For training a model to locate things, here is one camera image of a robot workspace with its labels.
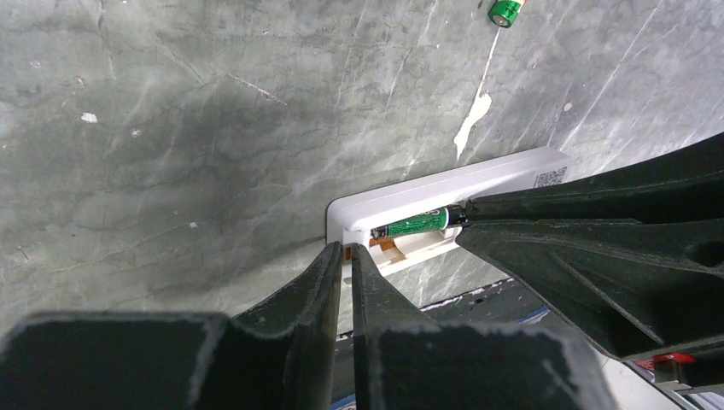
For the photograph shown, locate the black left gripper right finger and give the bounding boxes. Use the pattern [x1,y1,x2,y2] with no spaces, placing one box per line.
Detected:
[351,244,617,409]

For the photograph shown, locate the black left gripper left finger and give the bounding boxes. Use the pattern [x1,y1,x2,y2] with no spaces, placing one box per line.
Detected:
[1,243,342,409]

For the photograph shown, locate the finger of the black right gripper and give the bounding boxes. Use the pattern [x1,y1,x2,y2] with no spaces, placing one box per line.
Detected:
[456,219,723,360]
[466,134,723,224]

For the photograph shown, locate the dark green AAA battery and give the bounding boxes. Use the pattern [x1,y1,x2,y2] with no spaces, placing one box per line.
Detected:
[371,204,468,239]

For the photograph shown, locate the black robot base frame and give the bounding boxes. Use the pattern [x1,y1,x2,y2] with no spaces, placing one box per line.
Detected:
[330,277,550,410]

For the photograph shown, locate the gold green AAA battery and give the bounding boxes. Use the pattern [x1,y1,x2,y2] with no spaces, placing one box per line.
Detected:
[488,0,526,28]

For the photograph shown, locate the white remote control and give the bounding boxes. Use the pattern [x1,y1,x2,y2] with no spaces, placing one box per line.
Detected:
[326,147,574,284]

